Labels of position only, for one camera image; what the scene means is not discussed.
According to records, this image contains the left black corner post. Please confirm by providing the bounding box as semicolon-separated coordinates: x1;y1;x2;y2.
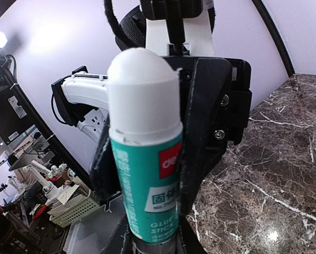
252;0;295;77

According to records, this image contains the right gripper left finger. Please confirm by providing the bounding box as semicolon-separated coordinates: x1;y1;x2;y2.
104;219;133;254

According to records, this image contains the small white-capped glue bottle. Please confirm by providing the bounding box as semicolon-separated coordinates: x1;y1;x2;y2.
107;48;183;244

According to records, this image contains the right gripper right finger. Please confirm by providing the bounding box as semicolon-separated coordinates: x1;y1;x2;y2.
175;216;207;254

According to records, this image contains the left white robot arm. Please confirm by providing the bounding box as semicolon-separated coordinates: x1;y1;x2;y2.
52;57;252;215

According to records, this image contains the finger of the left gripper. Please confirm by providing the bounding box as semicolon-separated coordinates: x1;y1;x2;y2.
89;115;121;200

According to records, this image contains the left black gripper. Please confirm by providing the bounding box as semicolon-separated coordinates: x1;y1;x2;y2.
164;56;252;215

